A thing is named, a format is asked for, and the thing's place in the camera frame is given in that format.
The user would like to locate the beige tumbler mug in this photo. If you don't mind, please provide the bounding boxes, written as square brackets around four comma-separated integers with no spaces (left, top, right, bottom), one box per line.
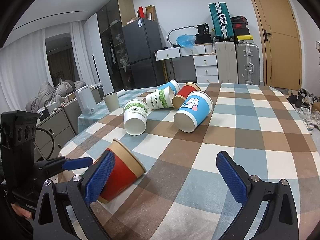
[103,92,120,113]

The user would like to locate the white drawer desk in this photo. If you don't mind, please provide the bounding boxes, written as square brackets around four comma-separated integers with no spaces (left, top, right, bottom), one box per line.
[154,43,219,83]

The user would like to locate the teal suitcase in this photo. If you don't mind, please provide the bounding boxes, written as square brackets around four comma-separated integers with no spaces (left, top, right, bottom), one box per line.
[209,2,235,42]

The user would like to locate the white green paper cup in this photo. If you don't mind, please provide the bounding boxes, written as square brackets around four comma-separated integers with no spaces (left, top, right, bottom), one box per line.
[123,99,148,136]
[146,87,174,109]

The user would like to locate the blue white paper cup far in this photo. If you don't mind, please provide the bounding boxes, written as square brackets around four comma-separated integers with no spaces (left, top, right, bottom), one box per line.
[155,79,180,95]

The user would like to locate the red kraft paper cup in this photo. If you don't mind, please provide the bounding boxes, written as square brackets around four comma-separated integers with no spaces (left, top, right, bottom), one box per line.
[98,139,146,203]
[172,82,201,109]

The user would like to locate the wooden door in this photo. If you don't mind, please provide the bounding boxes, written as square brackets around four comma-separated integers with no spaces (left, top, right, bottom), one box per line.
[251,0,302,90]

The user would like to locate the white green paper cup far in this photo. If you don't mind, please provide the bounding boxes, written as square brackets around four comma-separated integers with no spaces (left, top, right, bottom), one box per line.
[146,87,174,109]

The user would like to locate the beige suitcase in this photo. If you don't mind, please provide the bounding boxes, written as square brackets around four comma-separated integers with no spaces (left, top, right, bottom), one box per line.
[215,41,238,83]

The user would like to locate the dark glass cabinet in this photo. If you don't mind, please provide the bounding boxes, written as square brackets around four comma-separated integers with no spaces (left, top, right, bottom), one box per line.
[97,0,136,92]

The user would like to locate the grey clothes pile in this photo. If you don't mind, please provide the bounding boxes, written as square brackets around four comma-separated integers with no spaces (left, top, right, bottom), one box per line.
[25,80,86,113]

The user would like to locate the white appliance box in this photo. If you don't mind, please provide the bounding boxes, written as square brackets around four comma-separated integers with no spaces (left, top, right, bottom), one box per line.
[75,85,98,115]

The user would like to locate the black cable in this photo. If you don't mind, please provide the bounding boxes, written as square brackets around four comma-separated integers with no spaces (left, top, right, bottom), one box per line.
[34,127,56,162]

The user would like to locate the silver aluminium suitcase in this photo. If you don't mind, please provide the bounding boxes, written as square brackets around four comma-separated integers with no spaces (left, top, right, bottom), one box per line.
[236,43,260,85]

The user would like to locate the black bag on desk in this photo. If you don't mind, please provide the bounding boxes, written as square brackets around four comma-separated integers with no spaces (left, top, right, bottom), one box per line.
[195,23,212,44]

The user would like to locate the blue plastic bag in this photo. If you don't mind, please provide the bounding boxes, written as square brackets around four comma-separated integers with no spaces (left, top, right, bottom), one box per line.
[176,34,196,48]

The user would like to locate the grey low cabinet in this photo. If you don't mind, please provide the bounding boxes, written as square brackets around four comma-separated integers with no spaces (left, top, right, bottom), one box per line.
[34,99,82,161]

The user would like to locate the white green paper cup near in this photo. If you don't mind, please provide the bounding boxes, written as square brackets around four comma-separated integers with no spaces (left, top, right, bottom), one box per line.
[123,99,148,136]

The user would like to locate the black refrigerator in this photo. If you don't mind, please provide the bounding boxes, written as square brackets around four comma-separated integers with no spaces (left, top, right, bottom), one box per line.
[123,18,165,88]

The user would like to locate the stacked shoe boxes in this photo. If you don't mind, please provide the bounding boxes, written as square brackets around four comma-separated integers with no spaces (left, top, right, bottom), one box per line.
[231,16,253,43]

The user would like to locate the person's left hand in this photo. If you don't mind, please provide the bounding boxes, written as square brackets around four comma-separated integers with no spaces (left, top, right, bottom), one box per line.
[11,203,32,219]

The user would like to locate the blue cartoon paper cup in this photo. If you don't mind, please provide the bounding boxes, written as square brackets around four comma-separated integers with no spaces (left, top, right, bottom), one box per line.
[174,91,213,133]

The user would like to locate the checkered tablecloth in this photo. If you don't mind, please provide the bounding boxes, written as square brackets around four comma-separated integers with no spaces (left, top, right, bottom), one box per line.
[60,83,319,239]

